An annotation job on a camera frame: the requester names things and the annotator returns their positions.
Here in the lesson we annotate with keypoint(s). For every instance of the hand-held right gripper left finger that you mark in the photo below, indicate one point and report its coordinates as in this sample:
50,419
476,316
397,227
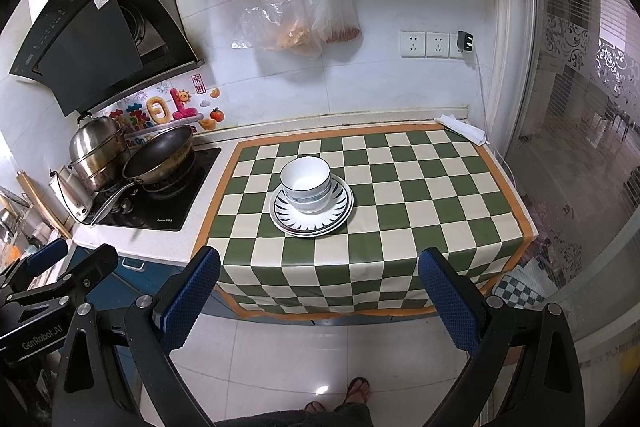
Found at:
192,292

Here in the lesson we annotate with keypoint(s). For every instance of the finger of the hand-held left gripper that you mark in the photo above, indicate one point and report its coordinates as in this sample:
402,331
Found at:
95,269
47,254

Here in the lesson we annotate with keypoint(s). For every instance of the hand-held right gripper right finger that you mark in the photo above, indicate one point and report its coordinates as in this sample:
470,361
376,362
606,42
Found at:
447,297

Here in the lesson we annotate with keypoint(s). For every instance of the leaf-pattern striped plate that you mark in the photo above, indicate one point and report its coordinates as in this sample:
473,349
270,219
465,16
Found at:
311,234

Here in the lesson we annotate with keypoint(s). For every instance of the blue cabinet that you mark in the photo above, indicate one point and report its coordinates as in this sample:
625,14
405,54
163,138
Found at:
135,282

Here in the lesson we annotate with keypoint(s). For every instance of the steel kettle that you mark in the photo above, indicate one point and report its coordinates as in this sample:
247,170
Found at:
72,197

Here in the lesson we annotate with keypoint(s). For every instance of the checkered floor mat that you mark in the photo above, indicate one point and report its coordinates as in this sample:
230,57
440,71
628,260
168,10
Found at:
520,293

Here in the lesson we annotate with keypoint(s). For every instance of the black gas stove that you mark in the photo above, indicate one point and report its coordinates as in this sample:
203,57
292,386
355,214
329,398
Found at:
165,207

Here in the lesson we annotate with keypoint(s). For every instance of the green checkered tablecloth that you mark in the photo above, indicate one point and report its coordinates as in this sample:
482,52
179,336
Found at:
425,207

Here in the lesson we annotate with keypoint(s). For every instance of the steel steamer pot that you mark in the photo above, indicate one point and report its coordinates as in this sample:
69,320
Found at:
97,147

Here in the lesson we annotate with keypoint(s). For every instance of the person's right foot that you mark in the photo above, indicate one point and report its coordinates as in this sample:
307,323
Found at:
357,391

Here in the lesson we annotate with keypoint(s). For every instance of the person's foot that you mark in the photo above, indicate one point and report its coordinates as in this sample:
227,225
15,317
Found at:
314,407
357,391

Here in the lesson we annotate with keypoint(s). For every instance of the black wok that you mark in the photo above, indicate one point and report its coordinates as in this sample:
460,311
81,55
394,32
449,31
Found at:
160,152

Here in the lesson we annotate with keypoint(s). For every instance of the person's left foot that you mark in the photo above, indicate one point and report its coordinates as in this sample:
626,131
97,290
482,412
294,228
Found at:
314,407

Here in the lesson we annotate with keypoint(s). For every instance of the dark fuzzy garment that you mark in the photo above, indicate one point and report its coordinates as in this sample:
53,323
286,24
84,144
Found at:
300,421

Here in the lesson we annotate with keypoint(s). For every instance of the white folded cloth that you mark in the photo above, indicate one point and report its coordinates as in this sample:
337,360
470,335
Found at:
462,128

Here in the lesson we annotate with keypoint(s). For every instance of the patterned glass sliding door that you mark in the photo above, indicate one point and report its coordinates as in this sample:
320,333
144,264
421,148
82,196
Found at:
575,132

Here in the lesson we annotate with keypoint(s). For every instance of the black range hood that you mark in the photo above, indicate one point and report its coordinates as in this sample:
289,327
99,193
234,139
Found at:
90,37

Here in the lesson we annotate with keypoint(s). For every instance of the black charger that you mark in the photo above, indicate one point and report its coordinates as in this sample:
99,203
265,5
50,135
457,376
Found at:
465,42

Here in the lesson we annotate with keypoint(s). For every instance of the plastic bag with orange contents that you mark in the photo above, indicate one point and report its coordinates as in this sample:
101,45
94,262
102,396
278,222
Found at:
285,22

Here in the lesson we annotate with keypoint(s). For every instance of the colourful wall stickers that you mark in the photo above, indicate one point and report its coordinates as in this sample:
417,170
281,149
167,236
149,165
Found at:
160,109

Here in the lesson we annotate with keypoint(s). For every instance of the white wall outlet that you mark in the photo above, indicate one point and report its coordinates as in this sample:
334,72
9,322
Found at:
438,44
452,52
412,43

